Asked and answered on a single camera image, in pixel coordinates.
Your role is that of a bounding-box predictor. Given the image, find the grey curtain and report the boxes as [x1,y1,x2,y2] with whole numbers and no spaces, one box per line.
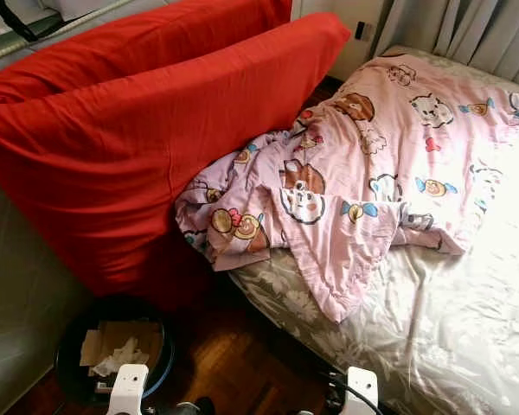
[372,0,519,87]

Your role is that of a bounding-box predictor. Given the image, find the black round waste bin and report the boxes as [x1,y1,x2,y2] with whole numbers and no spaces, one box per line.
[54,294,176,407]

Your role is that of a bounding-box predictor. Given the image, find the black strap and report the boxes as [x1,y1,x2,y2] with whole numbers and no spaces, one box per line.
[0,0,70,44]

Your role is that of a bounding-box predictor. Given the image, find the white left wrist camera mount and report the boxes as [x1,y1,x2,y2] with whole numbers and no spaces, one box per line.
[108,363,150,415]

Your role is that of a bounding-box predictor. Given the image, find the pink cartoon print blanket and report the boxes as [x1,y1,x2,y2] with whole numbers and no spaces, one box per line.
[175,54,519,323]

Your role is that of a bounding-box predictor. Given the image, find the white tissue paper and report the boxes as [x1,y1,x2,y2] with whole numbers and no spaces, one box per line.
[91,337,150,377]

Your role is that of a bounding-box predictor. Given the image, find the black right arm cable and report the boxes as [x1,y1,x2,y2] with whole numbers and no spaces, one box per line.
[320,372,386,415]

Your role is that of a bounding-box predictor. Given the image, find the brown cardboard piece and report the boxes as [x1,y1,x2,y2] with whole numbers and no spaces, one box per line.
[80,320,163,368]

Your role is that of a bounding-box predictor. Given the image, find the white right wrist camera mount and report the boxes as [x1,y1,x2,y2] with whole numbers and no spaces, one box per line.
[344,367,380,415]

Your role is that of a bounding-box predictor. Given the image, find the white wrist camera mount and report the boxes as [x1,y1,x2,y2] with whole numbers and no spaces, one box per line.
[344,367,380,415]
[108,363,150,415]

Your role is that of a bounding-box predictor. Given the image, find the beige floral bed sheet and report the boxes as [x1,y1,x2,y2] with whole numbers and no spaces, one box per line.
[229,43,519,415]

